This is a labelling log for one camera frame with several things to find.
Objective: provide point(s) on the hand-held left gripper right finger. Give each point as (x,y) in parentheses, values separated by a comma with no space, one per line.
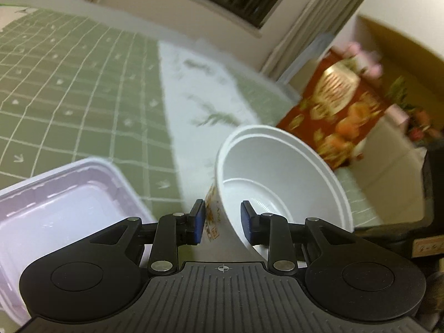
(245,222)

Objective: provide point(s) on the pink plush toy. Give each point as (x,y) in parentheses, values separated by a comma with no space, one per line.
(364,59)

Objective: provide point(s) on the red snack bag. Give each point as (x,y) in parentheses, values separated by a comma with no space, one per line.
(333,111)

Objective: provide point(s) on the green checked tablecloth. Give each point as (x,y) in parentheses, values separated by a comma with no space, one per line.
(69,93)

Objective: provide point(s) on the potted plant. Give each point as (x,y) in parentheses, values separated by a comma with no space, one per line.
(399,90)

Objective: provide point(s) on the white paper bowl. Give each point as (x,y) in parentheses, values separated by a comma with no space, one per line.
(277,166)

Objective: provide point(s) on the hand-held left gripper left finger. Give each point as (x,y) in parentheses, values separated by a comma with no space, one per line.
(198,222)

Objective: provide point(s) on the yellow shelf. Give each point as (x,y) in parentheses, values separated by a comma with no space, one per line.
(399,52)

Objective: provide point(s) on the red and white plastic tray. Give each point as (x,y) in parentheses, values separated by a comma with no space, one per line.
(52,215)

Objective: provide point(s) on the beige padded sofa back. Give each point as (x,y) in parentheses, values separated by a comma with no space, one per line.
(381,180)

